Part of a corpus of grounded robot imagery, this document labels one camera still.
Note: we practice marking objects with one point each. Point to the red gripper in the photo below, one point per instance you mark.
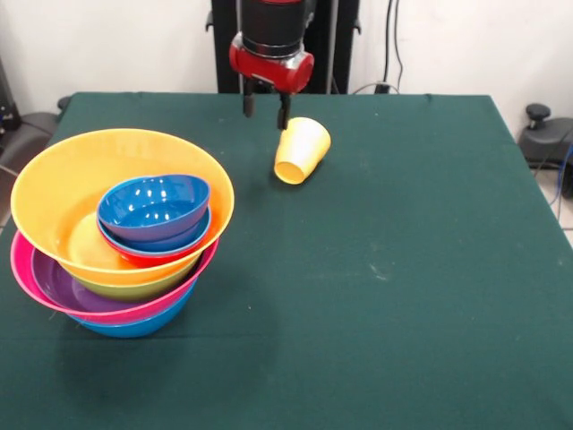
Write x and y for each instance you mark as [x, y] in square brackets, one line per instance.
[268, 69]

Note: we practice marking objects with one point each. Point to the yellow cup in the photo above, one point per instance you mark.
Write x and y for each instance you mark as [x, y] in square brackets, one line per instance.
[304, 143]

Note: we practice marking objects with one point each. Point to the small light blue bowl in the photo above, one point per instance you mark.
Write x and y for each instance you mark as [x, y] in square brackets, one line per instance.
[197, 237]

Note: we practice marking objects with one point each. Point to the small dark blue bowl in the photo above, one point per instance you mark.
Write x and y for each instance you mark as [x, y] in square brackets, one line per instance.
[152, 206]

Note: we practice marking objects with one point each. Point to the small red bowl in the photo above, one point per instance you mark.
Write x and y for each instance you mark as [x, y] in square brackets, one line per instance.
[143, 261]

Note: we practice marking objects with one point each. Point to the green bowl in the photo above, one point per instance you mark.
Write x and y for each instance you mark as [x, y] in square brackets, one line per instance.
[134, 291]

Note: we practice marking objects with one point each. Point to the large orange bowl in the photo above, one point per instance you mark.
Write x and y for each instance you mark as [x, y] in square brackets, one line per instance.
[49, 197]

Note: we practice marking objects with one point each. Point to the purple bowl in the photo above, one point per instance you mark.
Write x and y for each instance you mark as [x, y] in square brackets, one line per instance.
[53, 286]

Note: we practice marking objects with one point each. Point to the large pink bowl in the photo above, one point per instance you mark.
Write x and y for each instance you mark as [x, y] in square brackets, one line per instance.
[20, 269]

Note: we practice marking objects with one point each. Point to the black table clamp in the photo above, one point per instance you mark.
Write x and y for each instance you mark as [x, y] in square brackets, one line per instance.
[63, 103]

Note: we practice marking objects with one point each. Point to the black chair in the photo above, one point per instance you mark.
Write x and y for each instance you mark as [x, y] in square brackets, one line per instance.
[27, 134]

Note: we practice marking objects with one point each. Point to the large light blue bowl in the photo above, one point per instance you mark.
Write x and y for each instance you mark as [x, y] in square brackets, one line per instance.
[134, 329]

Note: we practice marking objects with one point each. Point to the black knobbed device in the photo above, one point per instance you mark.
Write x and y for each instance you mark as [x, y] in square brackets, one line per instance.
[544, 139]

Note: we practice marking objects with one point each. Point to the dark green tablecloth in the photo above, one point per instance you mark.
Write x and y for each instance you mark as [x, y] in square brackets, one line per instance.
[403, 358]

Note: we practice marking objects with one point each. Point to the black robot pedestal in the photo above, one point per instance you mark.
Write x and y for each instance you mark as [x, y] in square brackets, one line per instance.
[340, 45]

